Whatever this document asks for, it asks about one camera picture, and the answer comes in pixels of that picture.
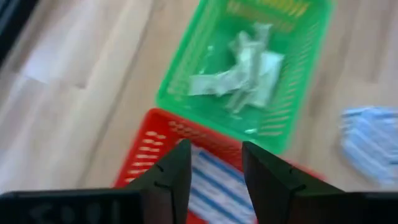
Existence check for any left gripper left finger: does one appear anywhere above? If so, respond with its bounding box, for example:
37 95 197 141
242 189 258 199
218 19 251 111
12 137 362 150
0 139 193 224

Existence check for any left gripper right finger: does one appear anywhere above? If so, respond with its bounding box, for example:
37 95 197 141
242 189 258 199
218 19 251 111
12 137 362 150
241 141 398 224

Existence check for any red plastic basket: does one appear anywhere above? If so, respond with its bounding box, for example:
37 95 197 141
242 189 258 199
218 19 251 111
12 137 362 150
113 108 326 224

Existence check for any green plastic basket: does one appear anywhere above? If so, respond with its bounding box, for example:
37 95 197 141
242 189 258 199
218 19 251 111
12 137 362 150
155 0 336 155

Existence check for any black aluminium table frame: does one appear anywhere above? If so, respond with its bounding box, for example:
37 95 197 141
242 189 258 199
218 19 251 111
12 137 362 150
0 0 40 65

